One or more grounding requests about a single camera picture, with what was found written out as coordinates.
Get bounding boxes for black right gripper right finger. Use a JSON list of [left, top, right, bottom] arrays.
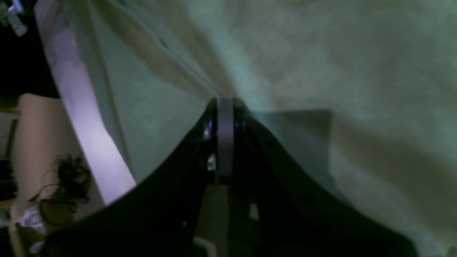
[[226, 99, 418, 257]]

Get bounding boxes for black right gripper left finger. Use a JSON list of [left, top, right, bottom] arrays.
[[39, 99, 217, 257]]

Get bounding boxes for green t-shirt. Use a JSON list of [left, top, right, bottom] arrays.
[[61, 0, 457, 257]]

